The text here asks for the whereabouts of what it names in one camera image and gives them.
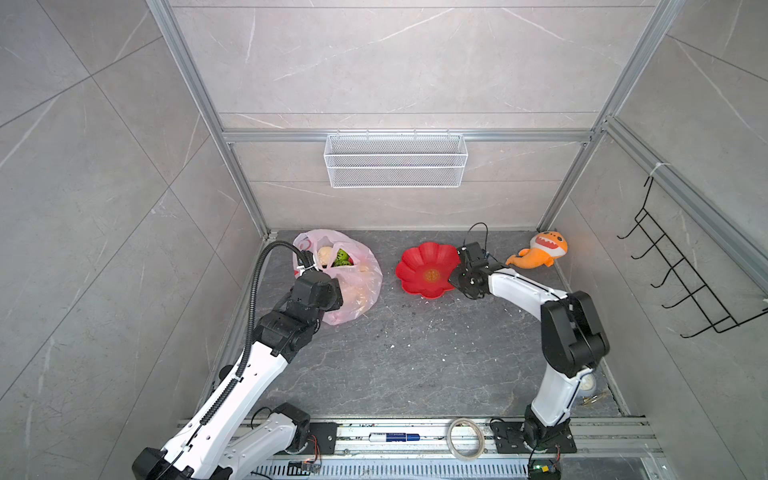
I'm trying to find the beige round fruit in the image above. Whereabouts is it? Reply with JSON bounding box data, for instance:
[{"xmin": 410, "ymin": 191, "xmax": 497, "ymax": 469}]
[{"xmin": 317, "ymin": 246, "xmax": 336, "ymax": 268}]

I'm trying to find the green bumpy fruit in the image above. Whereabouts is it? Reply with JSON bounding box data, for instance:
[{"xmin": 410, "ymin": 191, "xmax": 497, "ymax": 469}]
[{"xmin": 332, "ymin": 249, "xmax": 354, "ymax": 267}]

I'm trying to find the red flower-shaped bowl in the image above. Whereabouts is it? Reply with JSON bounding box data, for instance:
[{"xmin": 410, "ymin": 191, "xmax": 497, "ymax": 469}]
[{"xmin": 395, "ymin": 242, "xmax": 459, "ymax": 299}]

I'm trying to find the pink plastic bag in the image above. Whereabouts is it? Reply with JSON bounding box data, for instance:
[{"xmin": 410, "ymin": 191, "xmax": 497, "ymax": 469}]
[{"xmin": 292, "ymin": 229, "xmax": 383, "ymax": 326}]

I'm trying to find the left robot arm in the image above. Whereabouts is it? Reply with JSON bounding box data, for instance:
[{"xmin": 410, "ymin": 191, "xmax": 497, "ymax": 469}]
[{"xmin": 132, "ymin": 270, "xmax": 343, "ymax": 479}]

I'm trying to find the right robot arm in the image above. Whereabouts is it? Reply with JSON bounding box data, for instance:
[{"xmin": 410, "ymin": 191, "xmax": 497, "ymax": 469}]
[{"xmin": 449, "ymin": 242, "xmax": 610, "ymax": 451}]

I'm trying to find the orange shark plush toy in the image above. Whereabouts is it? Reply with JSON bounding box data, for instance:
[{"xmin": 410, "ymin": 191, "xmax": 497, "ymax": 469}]
[{"xmin": 505, "ymin": 231, "xmax": 568, "ymax": 270}]

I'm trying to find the small grey alarm clock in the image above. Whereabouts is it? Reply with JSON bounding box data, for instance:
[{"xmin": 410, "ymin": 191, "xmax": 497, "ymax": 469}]
[{"xmin": 577, "ymin": 372, "xmax": 598, "ymax": 398}]

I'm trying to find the white tape roll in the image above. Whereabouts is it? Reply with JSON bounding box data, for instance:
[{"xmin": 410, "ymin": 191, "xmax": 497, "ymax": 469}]
[{"xmin": 445, "ymin": 418, "xmax": 486, "ymax": 462}]

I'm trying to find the blue white marker pen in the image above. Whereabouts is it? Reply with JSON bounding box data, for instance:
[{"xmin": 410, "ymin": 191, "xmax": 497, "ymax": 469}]
[{"xmin": 368, "ymin": 432, "xmax": 421, "ymax": 443}]

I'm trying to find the black corrugated cable conduit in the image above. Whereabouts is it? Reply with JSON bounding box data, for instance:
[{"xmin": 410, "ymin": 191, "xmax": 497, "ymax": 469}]
[{"xmin": 197, "ymin": 240, "xmax": 313, "ymax": 427}]

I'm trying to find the white wire mesh basket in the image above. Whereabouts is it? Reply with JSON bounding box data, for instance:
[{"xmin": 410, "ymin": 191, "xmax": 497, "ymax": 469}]
[{"xmin": 323, "ymin": 133, "xmax": 469, "ymax": 189}]

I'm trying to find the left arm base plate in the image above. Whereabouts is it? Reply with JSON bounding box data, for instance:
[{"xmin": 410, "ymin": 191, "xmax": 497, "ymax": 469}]
[{"xmin": 285, "ymin": 422, "xmax": 339, "ymax": 456}]

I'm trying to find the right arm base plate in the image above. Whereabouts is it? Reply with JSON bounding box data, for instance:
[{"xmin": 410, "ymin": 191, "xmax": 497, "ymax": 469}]
[{"xmin": 488, "ymin": 418, "xmax": 577, "ymax": 454}]

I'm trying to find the black wire hook rack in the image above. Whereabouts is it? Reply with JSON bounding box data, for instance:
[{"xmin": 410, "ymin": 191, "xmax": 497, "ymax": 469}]
[{"xmin": 616, "ymin": 176, "xmax": 767, "ymax": 339}]

